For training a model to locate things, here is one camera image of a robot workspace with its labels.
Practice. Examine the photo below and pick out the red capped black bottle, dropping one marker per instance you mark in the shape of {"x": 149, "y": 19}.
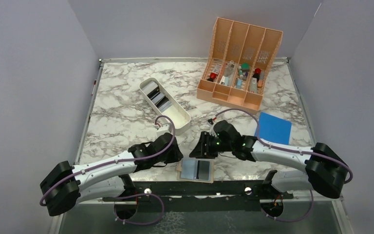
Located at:
{"x": 212, "y": 77}

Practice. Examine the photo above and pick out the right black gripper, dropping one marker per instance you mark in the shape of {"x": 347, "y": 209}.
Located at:
{"x": 202, "y": 150}

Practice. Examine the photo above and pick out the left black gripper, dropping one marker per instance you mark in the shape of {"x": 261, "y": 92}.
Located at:
{"x": 176, "y": 155}

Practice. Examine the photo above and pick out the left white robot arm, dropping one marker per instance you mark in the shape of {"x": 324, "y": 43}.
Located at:
{"x": 67, "y": 185}

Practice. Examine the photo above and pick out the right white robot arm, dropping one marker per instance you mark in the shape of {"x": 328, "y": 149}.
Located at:
{"x": 316, "y": 168}

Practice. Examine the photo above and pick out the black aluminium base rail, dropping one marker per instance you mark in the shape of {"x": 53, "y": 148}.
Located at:
{"x": 183, "y": 196}

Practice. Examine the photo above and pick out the red capped bottle right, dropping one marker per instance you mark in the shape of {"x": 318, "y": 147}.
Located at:
{"x": 257, "y": 74}

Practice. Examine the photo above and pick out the stack of cards in tray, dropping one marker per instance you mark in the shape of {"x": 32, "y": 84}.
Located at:
{"x": 159, "y": 99}

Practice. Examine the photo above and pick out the green capped bottle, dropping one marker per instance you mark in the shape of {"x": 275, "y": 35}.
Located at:
{"x": 245, "y": 67}

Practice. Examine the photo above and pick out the white oblong plastic tray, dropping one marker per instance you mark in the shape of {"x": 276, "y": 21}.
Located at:
{"x": 180, "y": 117}

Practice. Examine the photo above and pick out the peach plastic desk organizer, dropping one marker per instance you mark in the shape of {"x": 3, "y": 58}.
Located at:
{"x": 232, "y": 44}

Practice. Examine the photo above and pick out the black credit card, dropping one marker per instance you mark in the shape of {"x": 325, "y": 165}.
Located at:
{"x": 203, "y": 170}

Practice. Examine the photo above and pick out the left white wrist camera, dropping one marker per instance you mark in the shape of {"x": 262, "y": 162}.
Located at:
{"x": 165, "y": 128}

